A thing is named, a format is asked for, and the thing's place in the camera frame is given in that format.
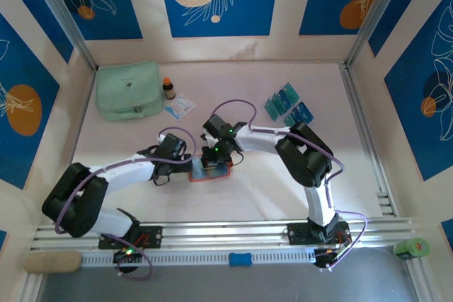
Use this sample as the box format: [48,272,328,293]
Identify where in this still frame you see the aluminium frame post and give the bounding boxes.
[343,0,405,69]
[25,0,99,72]

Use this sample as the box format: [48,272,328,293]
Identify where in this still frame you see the purple cable loop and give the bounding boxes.
[115,245,154,282]

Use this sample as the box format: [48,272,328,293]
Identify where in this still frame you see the teal blue packets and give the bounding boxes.
[261,81,317,129]

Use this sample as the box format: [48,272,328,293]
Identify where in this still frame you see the blue bone-shaped clip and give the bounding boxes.
[229,252,253,267]

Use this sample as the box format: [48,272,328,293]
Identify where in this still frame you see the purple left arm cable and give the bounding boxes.
[55,127,196,235]

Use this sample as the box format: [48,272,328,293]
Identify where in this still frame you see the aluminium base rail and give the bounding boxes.
[30,216,418,252]

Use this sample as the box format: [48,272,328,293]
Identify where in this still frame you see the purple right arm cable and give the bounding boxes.
[212,99,369,269]

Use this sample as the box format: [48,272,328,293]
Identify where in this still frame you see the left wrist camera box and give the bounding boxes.
[157,133,188,156]

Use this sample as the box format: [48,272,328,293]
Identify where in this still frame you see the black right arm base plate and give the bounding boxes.
[287,222,351,246]

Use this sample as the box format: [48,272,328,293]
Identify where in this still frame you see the brown medicine bottle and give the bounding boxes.
[161,77,177,100]

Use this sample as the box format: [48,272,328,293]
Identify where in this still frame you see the green tape roll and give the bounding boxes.
[392,238,431,260]

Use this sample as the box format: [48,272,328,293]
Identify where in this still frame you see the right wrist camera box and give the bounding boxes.
[202,113,234,139]

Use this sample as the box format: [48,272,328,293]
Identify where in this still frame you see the aluminium side rail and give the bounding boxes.
[340,63,396,219]

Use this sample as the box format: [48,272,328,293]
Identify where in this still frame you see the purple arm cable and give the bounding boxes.
[55,127,196,235]
[212,99,369,269]

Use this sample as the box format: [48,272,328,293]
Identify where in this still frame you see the orange card holder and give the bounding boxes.
[188,155,231,183]

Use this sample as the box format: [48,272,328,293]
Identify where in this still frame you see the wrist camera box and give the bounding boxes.
[202,113,234,139]
[157,133,188,156]

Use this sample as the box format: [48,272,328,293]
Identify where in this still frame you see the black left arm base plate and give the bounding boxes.
[98,226,164,250]

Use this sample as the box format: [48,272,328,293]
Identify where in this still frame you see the beige foam block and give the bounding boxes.
[23,250,83,274]

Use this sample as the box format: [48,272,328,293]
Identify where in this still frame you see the white slotted cable duct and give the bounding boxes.
[81,247,316,267]

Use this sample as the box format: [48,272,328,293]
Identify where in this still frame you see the mint green medicine bag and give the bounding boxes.
[95,60,166,122]

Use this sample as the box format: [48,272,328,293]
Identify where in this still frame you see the grey metal sheet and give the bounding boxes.
[35,265,418,302]

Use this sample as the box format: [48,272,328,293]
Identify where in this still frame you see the white blue surgical gauze packet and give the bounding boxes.
[163,93,197,122]

